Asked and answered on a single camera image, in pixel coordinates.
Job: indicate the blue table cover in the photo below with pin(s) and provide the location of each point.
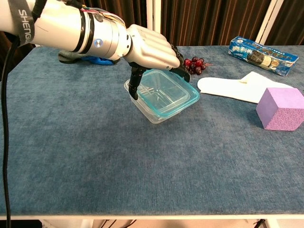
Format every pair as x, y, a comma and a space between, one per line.
118, 161

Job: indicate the blue cookie package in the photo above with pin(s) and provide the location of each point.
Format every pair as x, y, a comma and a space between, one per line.
261, 55

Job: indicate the bunch of red grapes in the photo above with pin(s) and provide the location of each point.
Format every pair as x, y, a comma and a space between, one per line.
196, 65

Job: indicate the blue plastic object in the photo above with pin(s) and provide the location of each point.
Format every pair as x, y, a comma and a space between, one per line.
102, 61

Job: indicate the teal container lid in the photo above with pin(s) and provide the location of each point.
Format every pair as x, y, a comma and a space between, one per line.
185, 101

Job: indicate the white slipper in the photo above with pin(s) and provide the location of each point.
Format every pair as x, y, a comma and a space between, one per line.
225, 89

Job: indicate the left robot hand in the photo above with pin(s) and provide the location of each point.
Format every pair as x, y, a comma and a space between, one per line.
152, 48

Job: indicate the purple foam cube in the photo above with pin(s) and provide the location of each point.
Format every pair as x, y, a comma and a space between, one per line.
273, 104

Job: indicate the grey cloth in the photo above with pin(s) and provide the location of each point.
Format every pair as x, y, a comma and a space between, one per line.
69, 57

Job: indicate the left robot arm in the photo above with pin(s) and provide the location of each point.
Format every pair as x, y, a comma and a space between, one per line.
66, 28

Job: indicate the white partition post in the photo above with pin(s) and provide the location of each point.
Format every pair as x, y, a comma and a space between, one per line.
268, 21
154, 21

